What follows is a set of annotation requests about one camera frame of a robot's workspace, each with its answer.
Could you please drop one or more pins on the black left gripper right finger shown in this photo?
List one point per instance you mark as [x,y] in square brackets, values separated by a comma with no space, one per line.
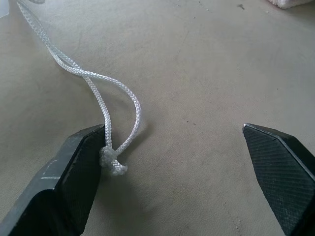
[278,172]

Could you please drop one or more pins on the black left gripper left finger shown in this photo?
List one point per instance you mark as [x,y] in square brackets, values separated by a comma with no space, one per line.
[61,186]

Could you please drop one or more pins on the white cloth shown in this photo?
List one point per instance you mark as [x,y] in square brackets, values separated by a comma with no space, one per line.
[290,3]

